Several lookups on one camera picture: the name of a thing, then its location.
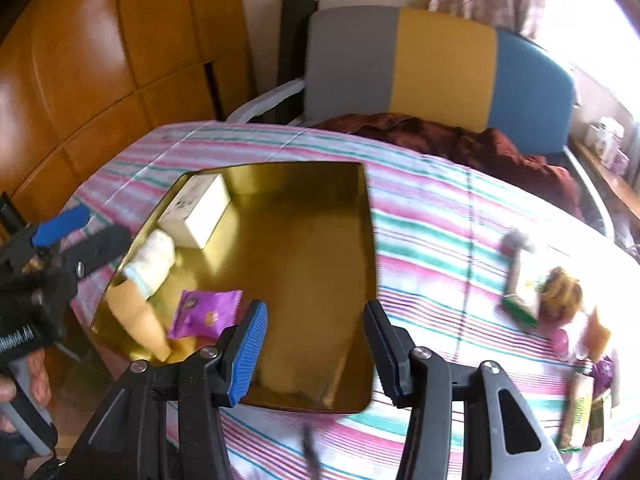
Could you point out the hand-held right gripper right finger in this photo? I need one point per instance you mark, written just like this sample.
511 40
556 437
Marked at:
385 355

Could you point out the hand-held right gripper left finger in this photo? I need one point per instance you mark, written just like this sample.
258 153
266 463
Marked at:
247 355

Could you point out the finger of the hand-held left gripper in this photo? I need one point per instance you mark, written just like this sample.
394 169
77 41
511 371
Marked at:
100 252
65 225

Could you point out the white cloth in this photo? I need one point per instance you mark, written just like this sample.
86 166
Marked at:
150 265

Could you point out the yellow sponge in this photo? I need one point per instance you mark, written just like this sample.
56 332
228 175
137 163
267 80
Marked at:
140 320

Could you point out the rectangular metal tin box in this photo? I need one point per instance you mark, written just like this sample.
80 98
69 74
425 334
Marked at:
300 260

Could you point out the green white box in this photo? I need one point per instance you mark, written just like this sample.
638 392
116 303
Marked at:
522 295

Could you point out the person's left hand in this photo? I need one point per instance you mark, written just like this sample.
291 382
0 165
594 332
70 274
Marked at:
39 380

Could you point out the purple snack packet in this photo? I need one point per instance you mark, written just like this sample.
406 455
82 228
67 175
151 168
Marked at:
205 315

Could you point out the white cardboard box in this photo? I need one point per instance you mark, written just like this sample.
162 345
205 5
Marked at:
195 210

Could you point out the striped tablecloth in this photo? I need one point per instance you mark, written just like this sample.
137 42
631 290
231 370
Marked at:
425 210

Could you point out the wooden wardrobe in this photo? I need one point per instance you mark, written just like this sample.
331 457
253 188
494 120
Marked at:
100 60

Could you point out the pink ball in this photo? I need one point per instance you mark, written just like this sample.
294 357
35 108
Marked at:
560 340

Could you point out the green snack bar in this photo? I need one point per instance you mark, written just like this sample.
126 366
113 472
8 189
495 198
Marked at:
599 419
577 412

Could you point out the small purple packet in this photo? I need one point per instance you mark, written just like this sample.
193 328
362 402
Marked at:
604 372

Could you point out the maroon cloth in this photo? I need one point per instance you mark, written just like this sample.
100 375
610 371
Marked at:
450 145

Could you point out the wooden shelf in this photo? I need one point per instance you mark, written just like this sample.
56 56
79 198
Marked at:
615 190

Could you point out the grey yellow blue chair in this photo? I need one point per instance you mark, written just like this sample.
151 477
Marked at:
445 70

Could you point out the small white box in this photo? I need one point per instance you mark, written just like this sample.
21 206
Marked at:
594 136

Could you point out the purple white box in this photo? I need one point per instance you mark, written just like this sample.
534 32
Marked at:
621 164

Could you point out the tall white box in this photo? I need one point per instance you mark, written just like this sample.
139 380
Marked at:
611 140

